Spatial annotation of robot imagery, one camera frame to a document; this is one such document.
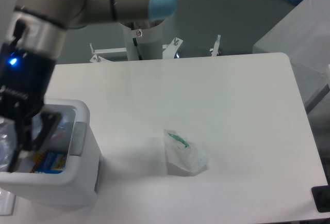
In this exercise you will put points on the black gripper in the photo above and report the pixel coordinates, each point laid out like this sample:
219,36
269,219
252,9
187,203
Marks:
23,84

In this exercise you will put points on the clear plastic wrapper bag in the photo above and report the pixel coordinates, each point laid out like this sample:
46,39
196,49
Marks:
183,153

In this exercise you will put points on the clear plastic water bottle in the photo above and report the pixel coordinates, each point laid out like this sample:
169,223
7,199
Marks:
9,146

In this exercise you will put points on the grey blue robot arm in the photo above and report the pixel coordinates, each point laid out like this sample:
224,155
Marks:
31,47

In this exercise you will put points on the white plastic trash can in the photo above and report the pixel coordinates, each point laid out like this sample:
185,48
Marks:
66,171

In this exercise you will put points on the blue yellow snack package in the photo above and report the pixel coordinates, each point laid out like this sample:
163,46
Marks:
50,162

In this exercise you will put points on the clear plastic sheet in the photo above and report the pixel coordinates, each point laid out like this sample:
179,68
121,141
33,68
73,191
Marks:
7,202

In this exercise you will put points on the grey covered side table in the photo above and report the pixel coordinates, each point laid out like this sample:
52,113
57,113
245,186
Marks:
303,35

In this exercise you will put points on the black device at edge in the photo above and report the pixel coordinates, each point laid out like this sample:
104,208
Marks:
321,198

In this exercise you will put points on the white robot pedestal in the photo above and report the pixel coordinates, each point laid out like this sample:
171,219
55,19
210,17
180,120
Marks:
145,31

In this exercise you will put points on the white pedestal base frame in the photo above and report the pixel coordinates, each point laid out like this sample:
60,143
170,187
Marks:
139,51

